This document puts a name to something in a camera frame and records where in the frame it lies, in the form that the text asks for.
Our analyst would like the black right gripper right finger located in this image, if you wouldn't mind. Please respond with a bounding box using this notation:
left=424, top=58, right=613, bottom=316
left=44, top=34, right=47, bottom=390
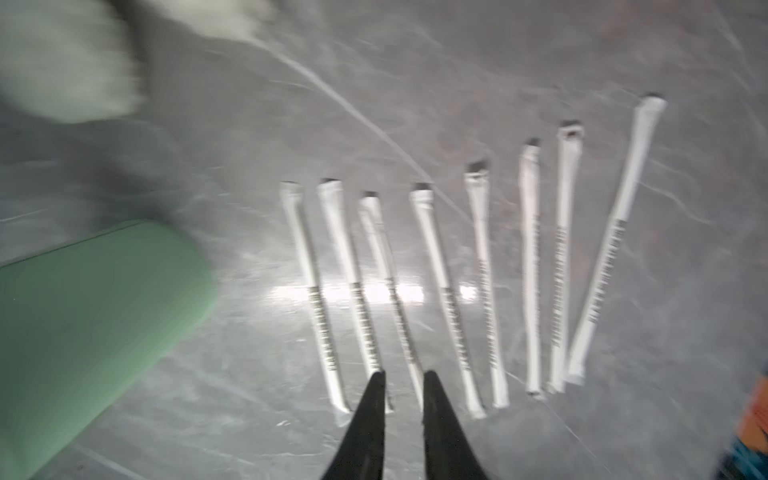
left=422, top=370, right=488, bottom=480

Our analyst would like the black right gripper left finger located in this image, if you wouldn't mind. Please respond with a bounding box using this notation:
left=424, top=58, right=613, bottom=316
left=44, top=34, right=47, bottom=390
left=321, top=371, right=386, bottom=480

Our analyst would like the green metal straw cup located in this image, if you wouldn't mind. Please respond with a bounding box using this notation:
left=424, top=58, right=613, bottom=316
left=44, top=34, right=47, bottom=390
left=1, top=221, right=216, bottom=479

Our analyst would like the white teddy bear blue shirt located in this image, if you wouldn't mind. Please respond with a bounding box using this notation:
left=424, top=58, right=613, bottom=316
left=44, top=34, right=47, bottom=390
left=1, top=0, right=278, bottom=124

